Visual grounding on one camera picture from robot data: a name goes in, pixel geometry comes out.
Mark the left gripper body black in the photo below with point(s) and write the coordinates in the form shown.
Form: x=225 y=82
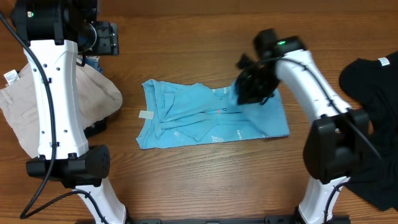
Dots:
x=101 y=41

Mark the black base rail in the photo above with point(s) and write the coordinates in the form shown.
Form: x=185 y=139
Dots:
x=211 y=221

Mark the light blue printed t-shirt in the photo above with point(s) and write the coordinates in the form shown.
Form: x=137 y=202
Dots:
x=185 y=115

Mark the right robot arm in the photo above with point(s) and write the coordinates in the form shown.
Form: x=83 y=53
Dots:
x=335 y=145

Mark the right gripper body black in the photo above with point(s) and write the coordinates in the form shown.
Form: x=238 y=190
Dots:
x=252 y=86

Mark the folded beige shorts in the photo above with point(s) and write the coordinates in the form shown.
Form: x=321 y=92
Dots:
x=98 y=98

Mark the dark folded garment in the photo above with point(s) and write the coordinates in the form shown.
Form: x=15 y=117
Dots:
x=96 y=128

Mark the folded denim shorts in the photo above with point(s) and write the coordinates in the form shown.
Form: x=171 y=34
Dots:
x=94 y=61

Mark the black t-shirt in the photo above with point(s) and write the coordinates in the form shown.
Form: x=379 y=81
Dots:
x=373 y=84

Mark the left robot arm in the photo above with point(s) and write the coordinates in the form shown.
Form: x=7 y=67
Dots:
x=53 y=34

